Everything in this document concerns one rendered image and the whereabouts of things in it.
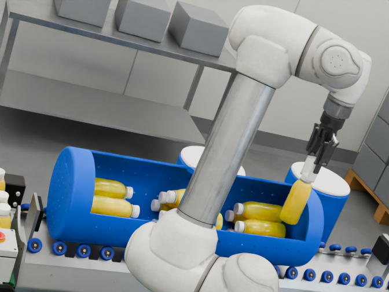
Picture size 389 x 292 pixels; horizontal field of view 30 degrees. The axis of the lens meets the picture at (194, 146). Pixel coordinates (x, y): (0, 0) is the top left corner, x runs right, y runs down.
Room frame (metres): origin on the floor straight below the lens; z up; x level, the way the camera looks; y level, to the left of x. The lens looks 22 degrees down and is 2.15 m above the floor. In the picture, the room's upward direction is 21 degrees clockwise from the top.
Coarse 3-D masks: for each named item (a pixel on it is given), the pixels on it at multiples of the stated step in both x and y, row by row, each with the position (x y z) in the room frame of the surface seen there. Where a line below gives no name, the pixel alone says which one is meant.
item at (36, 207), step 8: (32, 200) 1.91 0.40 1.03; (40, 200) 1.90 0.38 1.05; (32, 208) 1.89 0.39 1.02; (40, 208) 1.86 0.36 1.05; (32, 216) 1.86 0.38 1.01; (40, 216) 1.85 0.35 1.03; (24, 224) 1.92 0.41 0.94; (32, 224) 1.84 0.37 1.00; (40, 224) 1.85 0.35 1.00; (32, 232) 1.84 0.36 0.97
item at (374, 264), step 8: (384, 240) 2.48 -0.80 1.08; (376, 248) 2.49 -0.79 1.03; (384, 248) 2.46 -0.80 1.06; (376, 256) 2.47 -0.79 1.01; (384, 256) 2.44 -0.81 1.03; (368, 264) 2.51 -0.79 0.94; (376, 264) 2.48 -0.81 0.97; (384, 264) 2.43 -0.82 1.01; (376, 272) 2.46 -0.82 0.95; (384, 272) 2.43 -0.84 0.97
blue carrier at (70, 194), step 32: (64, 160) 1.95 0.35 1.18; (96, 160) 2.07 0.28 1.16; (128, 160) 2.09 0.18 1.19; (64, 192) 1.86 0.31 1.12; (256, 192) 2.35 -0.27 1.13; (288, 192) 2.39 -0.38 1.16; (64, 224) 1.79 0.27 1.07; (96, 224) 1.82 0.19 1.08; (128, 224) 1.86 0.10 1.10; (224, 224) 2.28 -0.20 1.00; (288, 224) 2.34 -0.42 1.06; (320, 224) 2.19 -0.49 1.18; (224, 256) 2.05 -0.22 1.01; (288, 256) 2.13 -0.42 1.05
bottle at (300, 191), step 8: (296, 184) 2.19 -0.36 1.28; (304, 184) 2.19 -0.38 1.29; (296, 192) 2.18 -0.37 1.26; (304, 192) 2.18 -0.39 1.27; (288, 200) 2.19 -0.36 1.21; (296, 200) 2.18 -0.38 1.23; (304, 200) 2.18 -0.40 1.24; (288, 208) 2.18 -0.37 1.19; (296, 208) 2.17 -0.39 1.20; (280, 216) 2.19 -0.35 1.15; (288, 216) 2.18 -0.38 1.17; (296, 216) 2.18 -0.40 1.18
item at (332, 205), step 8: (288, 176) 2.95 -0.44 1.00; (320, 192) 2.84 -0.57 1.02; (328, 200) 2.84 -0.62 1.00; (336, 200) 2.86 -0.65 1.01; (344, 200) 2.90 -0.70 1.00; (328, 208) 2.85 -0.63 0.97; (336, 208) 2.87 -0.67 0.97; (328, 216) 2.86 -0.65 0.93; (336, 216) 2.90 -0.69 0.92; (328, 224) 2.87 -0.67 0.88; (328, 232) 2.89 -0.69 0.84
